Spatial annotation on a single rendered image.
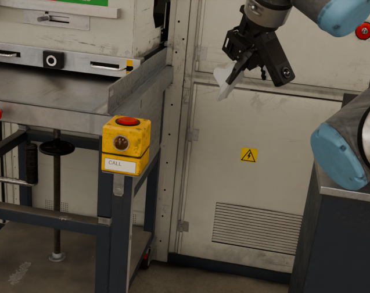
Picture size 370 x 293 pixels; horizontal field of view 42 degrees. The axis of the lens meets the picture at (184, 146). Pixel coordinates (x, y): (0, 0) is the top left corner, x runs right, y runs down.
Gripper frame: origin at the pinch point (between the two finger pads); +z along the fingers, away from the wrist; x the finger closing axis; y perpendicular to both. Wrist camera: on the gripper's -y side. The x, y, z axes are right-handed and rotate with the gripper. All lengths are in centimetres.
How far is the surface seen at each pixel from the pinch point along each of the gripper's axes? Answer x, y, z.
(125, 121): 30.9, 3.4, -3.4
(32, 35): 19, 67, 26
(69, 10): 11, 59, 14
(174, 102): -25, 43, 56
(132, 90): 7.7, 29.7, 22.5
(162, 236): -10, 17, 107
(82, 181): 7, 53, 96
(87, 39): 8, 54, 22
